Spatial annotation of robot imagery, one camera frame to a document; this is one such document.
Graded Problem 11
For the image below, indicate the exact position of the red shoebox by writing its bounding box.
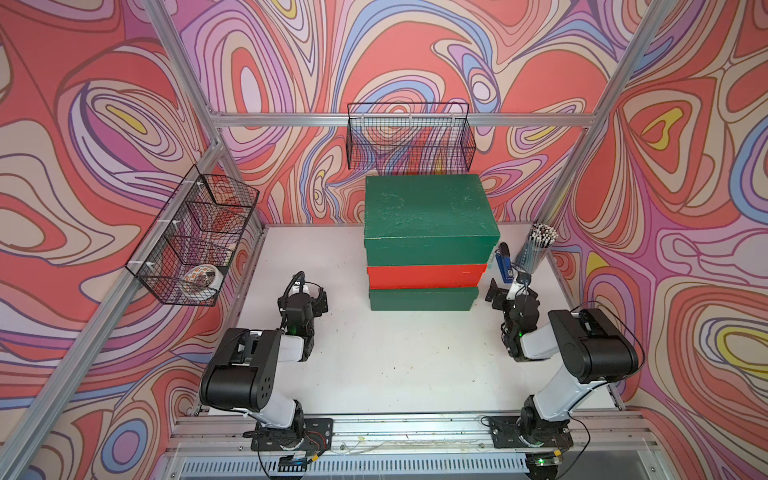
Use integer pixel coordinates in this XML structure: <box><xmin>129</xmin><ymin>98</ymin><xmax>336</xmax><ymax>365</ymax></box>
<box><xmin>367</xmin><ymin>264</ymin><xmax>487</xmax><ymax>290</ymax></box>

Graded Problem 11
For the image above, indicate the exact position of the green shoebox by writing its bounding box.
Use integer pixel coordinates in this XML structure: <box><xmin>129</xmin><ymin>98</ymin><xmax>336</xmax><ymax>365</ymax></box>
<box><xmin>364</xmin><ymin>174</ymin><xmax>500</xmax><ymax>267</ymax></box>
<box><xmin>369</xmin><ymin>287</ymin><xmax>479</xmax><ymax>311</ymax></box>

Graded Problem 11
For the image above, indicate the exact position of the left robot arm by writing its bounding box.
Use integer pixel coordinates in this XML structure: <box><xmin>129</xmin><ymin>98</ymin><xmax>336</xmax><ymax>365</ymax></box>
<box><xmin>199</xmin><ymin>280</ymin><xmax>329</xmax><ymax>435</ymax></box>

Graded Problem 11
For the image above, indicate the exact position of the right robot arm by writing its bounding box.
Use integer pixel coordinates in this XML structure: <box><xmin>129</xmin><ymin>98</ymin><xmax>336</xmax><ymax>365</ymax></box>
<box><xmin>485</xmin><ymin>281</ymin><xmax>641</xmax><ymax>445</ymax></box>

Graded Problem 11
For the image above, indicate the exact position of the blue black stapler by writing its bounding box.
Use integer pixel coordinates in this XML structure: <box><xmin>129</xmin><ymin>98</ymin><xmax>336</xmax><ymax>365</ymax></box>
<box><xmin>495</xmin><ymin>242</ymin><xmax>516</xmax><ymax>284</ymax></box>

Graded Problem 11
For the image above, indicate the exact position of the mesh cup of pencils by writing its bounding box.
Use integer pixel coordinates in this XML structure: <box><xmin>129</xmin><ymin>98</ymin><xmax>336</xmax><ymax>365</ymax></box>
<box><xmin>515</xmin><ymin>223</ymin><xmax>558</xmax><ymax>274</ymax></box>

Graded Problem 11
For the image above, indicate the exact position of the tape roll in basket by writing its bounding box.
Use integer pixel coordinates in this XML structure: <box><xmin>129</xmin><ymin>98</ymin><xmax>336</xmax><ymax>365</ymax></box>
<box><xmin>179</xmin><ymin>264</ymin><xmax>224</xmax><ymax>301</ymax></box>

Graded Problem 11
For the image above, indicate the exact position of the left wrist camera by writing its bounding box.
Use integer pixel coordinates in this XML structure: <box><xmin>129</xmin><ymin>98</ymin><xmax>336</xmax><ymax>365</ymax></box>
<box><xmin>294</xmin><ymin>282</ymin><xmax>311</xmax><ymax>295</ymax></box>

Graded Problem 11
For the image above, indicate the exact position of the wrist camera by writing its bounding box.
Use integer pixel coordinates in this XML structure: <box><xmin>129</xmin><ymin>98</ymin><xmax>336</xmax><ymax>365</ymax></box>
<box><xmin>507</xmin><ymin>270</ymin><xmax>532</xmax><ymax>300</ymax></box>
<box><xmin>294</xmin><ymin>282</ymin><xmax>311</xmax><ymax>295</ymax></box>

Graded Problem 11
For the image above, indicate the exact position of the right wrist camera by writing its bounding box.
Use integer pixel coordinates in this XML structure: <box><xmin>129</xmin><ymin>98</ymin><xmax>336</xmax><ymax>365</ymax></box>
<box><xmin>507</xmin><ymin>270</ymin><xmax>532</xmax><ymax>300</ymax></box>

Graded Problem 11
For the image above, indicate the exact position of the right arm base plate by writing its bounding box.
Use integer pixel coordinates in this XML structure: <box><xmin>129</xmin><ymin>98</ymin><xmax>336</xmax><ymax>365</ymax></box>
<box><xmin>480</xmin><ymin>416</ymin><xmax>574</xmax><ymax>451</ymax></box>

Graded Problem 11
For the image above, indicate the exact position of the black wire basket left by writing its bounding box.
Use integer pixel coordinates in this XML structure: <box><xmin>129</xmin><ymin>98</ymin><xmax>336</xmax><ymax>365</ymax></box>
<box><xmin>125</xmin><ymin>166</ymin><xmax>259</xmax><ymax>307</ymax></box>

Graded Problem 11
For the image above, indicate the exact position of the black wire basket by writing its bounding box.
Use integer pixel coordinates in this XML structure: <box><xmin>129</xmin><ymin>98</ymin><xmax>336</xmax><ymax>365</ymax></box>
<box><xmin>346</xmin><ymin>100</ymin><xmax>476</xmax><ymax>176</ymax></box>
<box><xmin>125</xmin><ymin>166</ymin><xmax>259</xmax><ymax>307</ymax></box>

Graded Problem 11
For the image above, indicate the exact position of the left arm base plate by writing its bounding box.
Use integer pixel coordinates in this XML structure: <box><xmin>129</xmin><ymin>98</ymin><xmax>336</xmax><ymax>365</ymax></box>
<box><xmin>243</xmin><ymin>417</ymin><xmax>334</xmax><ymax>453</ymax></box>

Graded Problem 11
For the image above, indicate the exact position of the black wire basket back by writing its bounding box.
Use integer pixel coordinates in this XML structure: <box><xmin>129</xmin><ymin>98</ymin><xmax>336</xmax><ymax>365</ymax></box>
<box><xmin>346</xmin><ymin>100</ymin><xmax>476</xmax><ymax>176</ymax></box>

